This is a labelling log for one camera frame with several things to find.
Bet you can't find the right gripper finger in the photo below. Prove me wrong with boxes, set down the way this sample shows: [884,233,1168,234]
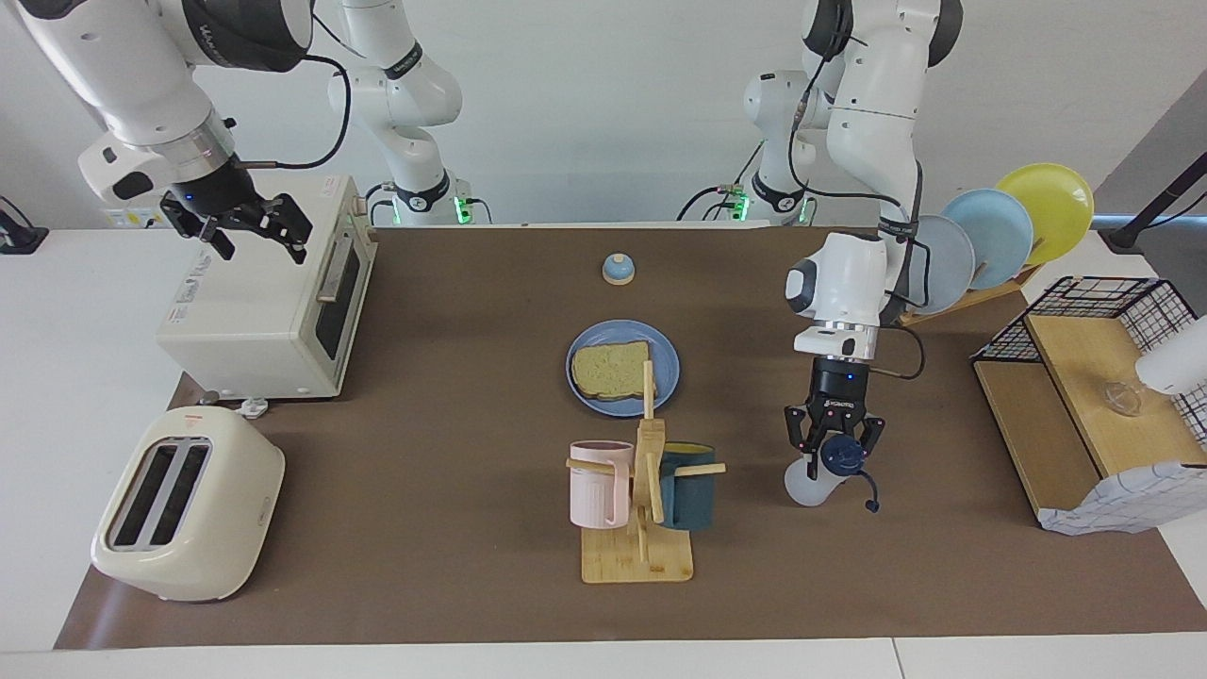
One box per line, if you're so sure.
[247,193,312,263]
[160,196,237,260]

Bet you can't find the blue-capped translucent squeeze bottle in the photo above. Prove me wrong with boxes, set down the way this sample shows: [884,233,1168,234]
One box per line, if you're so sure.
[785,434,883,515]

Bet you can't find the toasted bread slice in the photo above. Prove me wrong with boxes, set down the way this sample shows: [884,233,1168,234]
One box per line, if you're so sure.
[571,340,654,401]

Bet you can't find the periwinkle blue plate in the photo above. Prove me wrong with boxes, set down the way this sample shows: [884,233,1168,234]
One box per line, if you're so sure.
[566,320,681,418]

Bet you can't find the pale grey plate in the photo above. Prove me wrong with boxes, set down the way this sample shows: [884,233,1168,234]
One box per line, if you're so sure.
[910,214,977,315]

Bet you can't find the wooden plate rack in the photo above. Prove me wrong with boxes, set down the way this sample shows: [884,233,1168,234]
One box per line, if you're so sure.
[896,262,1043,328]

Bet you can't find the light blue plate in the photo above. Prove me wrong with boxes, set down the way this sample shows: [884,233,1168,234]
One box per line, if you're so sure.
[941,189,1035,291]

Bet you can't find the yellow plate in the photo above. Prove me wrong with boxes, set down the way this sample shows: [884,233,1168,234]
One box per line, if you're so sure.
[994,162,1096,267]

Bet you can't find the white toaster oven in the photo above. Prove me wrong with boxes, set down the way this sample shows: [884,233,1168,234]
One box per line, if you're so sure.
[156,174,379,401]

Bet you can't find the dark teal mug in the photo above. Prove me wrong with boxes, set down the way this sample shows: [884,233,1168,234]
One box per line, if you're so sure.
[657,442,718,530]

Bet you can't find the wooden mug tree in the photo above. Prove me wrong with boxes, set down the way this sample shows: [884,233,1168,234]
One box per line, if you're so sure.
[566,360,728,585]

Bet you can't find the pink mug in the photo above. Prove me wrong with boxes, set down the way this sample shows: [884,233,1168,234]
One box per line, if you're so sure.
[569,440,635,529]

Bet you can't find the small clear glass bowl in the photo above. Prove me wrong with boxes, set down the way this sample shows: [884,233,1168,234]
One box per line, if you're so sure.
[1099,379,1144,418]

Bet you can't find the cream two-slot toaster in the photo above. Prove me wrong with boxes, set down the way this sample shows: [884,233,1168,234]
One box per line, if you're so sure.
[91,406,286,603]

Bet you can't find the white cylindrical object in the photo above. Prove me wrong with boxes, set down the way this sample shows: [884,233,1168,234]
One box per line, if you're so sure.
[1135,316,1207,397]

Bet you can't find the brown table mat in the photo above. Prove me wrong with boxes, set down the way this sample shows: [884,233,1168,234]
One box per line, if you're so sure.
[54,224,1207,650]

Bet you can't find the black stand pole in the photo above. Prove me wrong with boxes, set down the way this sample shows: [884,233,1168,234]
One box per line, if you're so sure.
[1097,151,1207,254]

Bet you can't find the white wall power outlet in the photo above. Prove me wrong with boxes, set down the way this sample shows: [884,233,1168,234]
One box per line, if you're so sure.
[99,181,204,229]

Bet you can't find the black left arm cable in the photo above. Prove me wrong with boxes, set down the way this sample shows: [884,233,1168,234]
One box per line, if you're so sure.
[790,33,930,383]

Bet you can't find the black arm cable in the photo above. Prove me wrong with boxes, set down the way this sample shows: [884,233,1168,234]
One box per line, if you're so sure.
[790,33,930,383]
[231,52,352,173]

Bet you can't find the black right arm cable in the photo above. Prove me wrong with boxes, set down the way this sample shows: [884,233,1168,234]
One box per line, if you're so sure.
[231,52,352,173]

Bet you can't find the black clamp mount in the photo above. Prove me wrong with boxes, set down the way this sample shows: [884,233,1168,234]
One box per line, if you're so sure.
[0,195,50,256]

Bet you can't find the white toaster power cord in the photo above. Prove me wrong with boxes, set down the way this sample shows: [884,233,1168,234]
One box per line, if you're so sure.
[201,389,270,419]

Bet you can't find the wooden shelf with wire basket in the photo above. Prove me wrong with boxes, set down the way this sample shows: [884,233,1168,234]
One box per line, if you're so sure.
[971,275,1207,529]

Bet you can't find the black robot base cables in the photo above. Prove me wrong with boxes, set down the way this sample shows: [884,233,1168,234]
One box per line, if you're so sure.
[677,141,765,223]

